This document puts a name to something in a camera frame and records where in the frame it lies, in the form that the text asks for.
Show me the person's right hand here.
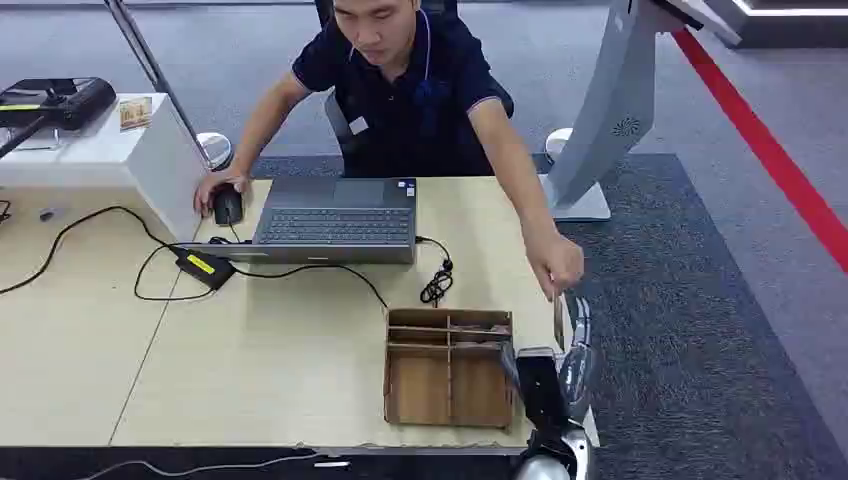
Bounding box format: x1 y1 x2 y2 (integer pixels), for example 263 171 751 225
193 166 254 218

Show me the person's left hand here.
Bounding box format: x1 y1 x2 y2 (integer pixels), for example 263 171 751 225
527 231 586 303

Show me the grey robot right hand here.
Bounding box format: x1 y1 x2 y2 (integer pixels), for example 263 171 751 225
498 294 598 435

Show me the black computer mouse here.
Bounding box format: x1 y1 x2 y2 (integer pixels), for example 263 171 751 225
211 184 246 228

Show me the pale card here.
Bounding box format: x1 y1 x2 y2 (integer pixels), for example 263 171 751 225
552 291 570 351

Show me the card in slot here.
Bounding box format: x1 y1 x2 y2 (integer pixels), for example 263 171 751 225
453 321 513 337

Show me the black power adapter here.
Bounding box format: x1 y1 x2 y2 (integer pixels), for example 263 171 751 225
174 247 237 291

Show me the white cabinet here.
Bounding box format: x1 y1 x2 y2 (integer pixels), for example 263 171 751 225
0 92 208 244

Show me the small printed card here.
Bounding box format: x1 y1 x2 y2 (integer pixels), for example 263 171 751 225
118 96 154 131

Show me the round white base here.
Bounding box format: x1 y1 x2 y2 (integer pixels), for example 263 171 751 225
544 127 575 162

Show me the wooden card box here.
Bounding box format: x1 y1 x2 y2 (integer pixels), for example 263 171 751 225
382 307 519 431

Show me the metal pole with round base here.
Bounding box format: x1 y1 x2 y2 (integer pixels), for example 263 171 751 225
102 0 235 172

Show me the grey laptop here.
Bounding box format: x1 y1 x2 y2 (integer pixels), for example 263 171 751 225
178 175 420 266

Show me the dark grey rug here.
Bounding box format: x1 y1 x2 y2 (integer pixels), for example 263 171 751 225
250 152 848 480

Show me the grey kiosk stand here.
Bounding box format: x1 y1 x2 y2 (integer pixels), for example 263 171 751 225
537 0 745 223

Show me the black handheld controller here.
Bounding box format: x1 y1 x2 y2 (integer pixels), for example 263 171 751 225
0 76 118 160

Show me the person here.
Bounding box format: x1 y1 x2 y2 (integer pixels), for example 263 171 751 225
193 0 586 303

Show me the red floor tape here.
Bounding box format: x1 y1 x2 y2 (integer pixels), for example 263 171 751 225
670 28 848 274

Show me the black mouse cable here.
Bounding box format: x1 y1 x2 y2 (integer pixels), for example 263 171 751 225
207 223 244 246

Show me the black laptop charging cable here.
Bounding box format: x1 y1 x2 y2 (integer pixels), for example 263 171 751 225
231 235 456 311

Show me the black adapter mains cable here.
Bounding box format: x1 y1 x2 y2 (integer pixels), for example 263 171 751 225
0 205 217 303

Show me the white cable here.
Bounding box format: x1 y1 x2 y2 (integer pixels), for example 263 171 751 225
71 451 352 480

